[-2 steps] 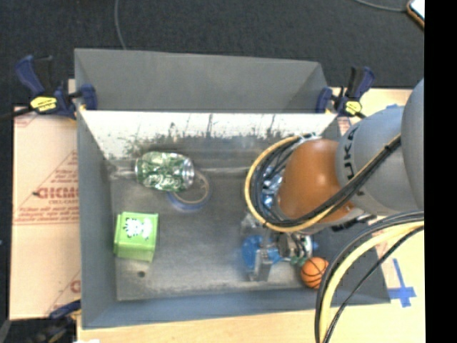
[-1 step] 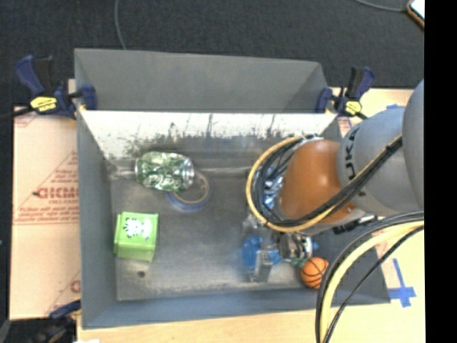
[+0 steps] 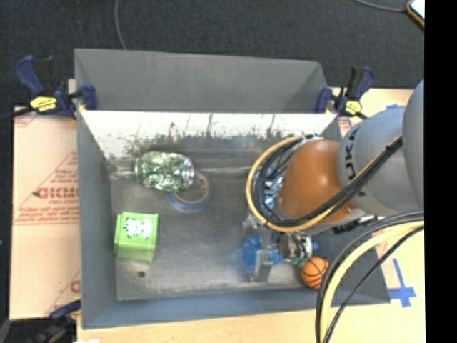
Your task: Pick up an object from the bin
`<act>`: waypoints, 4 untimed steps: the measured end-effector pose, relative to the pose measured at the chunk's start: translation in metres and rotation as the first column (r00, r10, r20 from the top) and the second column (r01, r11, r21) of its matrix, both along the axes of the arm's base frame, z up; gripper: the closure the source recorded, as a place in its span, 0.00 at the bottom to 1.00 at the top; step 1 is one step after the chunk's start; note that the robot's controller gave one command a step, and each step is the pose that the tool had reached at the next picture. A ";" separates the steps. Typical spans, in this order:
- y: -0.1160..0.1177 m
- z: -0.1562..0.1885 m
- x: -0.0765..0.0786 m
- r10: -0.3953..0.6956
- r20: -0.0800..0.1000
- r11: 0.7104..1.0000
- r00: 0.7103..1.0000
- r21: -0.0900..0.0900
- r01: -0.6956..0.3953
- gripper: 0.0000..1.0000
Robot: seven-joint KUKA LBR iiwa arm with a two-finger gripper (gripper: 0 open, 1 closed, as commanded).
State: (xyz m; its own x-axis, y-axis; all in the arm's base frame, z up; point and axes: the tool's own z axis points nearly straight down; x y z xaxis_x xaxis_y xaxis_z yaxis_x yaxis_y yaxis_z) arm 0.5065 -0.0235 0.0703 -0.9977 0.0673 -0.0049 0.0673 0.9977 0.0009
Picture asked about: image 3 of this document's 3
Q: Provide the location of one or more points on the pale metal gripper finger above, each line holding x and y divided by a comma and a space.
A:
267, 246
262, 270

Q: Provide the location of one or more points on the blue toy figure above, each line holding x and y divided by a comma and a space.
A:
251, 250

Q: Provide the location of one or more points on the small orange basketball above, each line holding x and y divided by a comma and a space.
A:
314, 272

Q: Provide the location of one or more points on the grey metal bin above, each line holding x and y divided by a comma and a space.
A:
200, 234

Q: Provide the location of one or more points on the crushed green drink can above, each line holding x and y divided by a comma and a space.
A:
162, 172

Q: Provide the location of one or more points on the green box with white print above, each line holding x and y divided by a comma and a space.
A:
135, 236

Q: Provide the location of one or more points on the brown cardboard board red print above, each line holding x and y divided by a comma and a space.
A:
43, 227

